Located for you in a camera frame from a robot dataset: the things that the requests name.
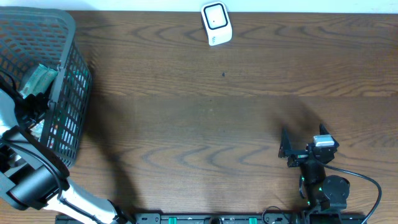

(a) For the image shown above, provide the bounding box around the mint green wipes packet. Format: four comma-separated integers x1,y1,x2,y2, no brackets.
18,64,58,98

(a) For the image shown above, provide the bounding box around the green-lidded white jar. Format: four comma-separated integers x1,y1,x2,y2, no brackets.
30,120,44,139

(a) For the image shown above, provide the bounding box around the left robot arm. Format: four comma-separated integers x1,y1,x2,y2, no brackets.
1,91,136,223

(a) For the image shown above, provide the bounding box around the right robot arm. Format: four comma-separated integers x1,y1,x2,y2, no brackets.
278,124,350,224

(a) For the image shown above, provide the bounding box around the white barcode scanner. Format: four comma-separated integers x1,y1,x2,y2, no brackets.
201,1,233,46

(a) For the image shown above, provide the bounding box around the grey plastic mesh basket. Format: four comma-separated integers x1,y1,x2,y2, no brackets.
1,6,93,167

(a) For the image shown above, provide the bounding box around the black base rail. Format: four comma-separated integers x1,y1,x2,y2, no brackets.
55,212,365,224

